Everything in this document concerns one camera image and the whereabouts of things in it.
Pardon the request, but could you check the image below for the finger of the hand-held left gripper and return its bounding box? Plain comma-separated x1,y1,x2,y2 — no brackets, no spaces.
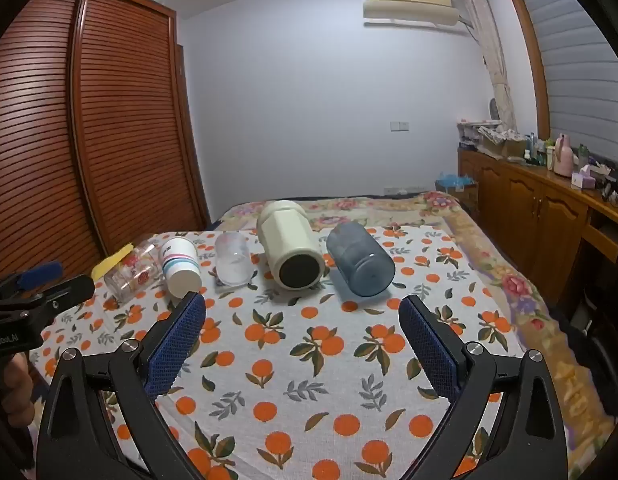
9,275,96,322
0,261,64,298

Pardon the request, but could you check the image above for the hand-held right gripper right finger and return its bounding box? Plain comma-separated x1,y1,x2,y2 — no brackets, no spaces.
399,295,570,480

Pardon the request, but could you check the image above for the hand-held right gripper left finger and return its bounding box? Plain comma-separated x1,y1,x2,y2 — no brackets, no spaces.
36,291,206,480

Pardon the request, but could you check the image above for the printed clear glass cup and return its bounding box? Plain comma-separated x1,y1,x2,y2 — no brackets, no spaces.
104,241,160,304

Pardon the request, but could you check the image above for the striped white paper cup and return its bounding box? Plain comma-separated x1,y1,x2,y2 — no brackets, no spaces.
160,237,202,299

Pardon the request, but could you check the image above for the clear plastic cup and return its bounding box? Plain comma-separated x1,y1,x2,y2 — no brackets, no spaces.
214,231,255,289

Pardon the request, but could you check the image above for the translucent blue plastic cup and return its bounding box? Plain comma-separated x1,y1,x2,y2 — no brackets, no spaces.
326,222,396,297

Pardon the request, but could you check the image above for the cream insulated cup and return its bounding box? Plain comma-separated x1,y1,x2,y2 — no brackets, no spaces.
257,200,325,291

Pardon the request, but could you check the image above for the person's left hand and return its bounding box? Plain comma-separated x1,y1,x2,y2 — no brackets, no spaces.
0,354,38,443

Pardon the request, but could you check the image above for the yellow plastic piece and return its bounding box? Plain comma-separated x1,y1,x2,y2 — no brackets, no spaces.
91,243,135,279

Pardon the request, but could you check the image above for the floral bed blanket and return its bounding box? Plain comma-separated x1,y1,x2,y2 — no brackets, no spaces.
209,192,618,463

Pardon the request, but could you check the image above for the orange fruit printed cloth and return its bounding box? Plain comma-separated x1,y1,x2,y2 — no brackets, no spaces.
29,227,576,480

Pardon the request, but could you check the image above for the brown louvered wooden wardrobe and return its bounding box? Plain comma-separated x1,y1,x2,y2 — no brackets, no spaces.
0,0,212,288

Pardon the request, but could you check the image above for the cardboard box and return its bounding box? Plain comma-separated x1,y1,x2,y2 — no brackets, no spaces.
435,182,480,212

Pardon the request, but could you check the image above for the blue plastic bag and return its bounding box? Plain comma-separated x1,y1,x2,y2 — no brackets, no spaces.
436,171,478,191

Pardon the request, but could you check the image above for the wooden sideboard cabinet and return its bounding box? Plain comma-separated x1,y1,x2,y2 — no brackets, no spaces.
457,146,618,313

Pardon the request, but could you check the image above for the patterned paper box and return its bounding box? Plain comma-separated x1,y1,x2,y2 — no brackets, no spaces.
480,126,528,159

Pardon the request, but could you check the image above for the pink tissue box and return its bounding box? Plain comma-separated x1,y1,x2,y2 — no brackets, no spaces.
571,167,596,191

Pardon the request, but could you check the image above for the pink thermos bottle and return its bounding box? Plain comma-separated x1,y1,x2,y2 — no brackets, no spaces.
552,133,575,178

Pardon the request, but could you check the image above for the black tangled object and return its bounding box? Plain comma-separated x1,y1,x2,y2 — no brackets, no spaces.
600,162,618,207

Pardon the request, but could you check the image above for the patterned white curtain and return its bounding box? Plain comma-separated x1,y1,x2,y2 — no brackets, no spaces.
458,0,518,135

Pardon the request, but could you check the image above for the grey window blind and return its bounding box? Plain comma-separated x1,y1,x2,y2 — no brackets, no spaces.
508,0,618,163

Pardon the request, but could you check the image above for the cream wall air conditioner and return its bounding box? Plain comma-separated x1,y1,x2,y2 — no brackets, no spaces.
362,0,462,29

